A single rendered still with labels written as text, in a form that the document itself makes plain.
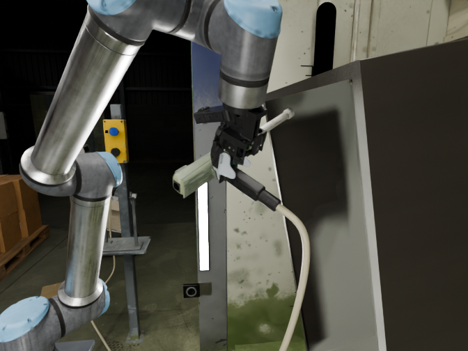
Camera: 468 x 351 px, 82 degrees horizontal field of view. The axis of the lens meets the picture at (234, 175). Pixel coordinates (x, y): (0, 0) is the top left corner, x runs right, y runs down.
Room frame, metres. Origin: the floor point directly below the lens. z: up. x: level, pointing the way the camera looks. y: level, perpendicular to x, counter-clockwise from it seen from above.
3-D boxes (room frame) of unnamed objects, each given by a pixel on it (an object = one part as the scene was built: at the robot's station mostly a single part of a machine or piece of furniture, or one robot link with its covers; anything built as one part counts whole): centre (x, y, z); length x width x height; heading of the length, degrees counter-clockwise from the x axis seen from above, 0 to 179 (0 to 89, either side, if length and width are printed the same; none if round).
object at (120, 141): (1.65, 0.71, 1.42); 0.12 x 0.06 x 0.26; 96
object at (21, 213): (3.27, 2.71, 0.33); 0.38 x 0.29 x 0.36; 13
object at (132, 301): (1.70, 0.72, 0.82); 0.06 x 0.06 x 1.64; 6
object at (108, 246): (1.54, 0.69, 0.95); 0.26 x 0.15 x 0.32; 96
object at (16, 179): (3.25, 2.70, 0.69); 0.38 x 0.29 x 0.36; 12
